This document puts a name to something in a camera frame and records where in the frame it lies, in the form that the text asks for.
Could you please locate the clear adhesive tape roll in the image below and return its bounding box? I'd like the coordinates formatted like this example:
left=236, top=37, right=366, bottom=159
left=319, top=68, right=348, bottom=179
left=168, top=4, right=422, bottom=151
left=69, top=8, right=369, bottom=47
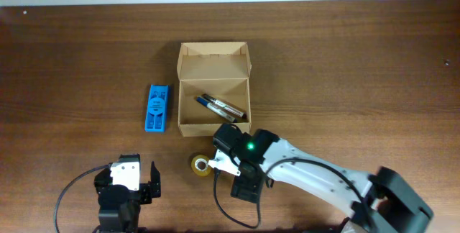
left=191, top=155, right=212, bottom=177

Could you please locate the blue plastic case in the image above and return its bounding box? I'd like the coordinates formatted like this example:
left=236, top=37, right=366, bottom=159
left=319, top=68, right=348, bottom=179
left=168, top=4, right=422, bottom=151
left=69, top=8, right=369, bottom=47
left=144, top=85, right=170, bottom=133

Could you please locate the black whiteboard marker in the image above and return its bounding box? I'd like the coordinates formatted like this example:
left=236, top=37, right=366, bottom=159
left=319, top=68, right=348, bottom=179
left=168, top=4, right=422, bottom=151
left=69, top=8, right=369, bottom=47
left=202, top=94, right=247, bottom=119

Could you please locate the blue whiteboard marker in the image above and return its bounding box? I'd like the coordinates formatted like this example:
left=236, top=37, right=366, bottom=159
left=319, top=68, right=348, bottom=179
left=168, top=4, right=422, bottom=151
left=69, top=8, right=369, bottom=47
left=196, top=96, right=237, bottom=123

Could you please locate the brown cardboard box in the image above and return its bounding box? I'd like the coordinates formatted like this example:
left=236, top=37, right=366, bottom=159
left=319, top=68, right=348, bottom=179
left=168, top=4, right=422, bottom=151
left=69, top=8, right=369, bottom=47
left=177, top=42, right=252, bottom=137

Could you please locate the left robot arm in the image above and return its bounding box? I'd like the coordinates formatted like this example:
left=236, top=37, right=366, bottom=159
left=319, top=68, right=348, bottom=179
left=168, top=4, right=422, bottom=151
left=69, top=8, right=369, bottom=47
left=94, top=161, right=161, bottom=233

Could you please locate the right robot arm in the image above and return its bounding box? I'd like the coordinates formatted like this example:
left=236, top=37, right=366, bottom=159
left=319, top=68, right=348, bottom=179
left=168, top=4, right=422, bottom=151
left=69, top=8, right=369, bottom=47
left=208, top=124, right=434, bottom=232

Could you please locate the left black cable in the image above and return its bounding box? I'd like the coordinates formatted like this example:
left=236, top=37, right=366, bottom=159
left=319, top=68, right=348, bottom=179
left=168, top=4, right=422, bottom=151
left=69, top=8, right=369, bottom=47
left=53, top=163, right=113, bottom=233

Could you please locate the black cable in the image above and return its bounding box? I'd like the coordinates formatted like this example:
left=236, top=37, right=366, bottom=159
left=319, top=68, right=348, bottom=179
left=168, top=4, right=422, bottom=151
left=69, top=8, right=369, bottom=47
left=53, top=163, right=113, bottom=233
left=213, top=157, right=374, bottom=229

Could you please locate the right black cable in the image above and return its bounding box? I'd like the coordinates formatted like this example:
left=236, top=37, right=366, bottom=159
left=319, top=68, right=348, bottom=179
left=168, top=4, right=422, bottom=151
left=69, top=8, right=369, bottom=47
left=213, top=157, right=374, bottom=229

